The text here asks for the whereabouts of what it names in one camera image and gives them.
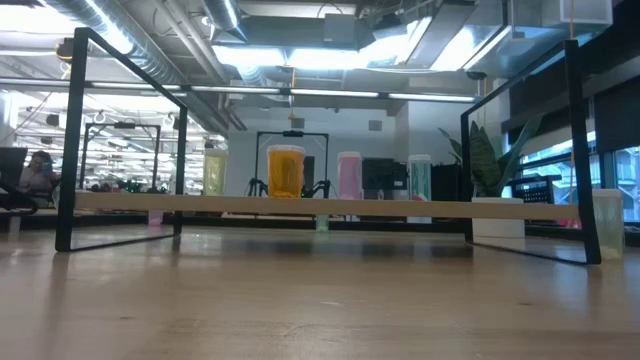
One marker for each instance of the pink translucent cup stack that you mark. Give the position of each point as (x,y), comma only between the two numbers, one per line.
(349,177)

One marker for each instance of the large orange medicine bottle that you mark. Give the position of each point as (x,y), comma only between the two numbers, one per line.
(285,175)

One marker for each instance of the pale yellow translucent cup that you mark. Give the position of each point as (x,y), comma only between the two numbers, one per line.
(612,220)
(215,175)

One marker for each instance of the small pink medicine bottle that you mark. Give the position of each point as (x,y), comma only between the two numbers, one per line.
(155,218)

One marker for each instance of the black background monitor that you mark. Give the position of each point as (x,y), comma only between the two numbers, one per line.
(382,174)

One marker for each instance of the snake plant in white pot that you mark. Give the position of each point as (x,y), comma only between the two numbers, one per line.
(482,165)

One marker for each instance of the black perforated crate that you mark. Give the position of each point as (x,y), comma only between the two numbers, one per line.
(535,189)

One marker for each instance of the person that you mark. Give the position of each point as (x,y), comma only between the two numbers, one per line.
(37,172)

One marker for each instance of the dark computer screen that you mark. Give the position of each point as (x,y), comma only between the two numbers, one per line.
(12,165)

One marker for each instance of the wooden shelf with black frame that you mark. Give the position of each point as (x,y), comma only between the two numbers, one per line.
(300,205)

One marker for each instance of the black background rig frame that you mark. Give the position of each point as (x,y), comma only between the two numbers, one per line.
(125,125)
(292,133)

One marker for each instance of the black aluminium table frame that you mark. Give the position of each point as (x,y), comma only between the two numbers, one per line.
(250,223)

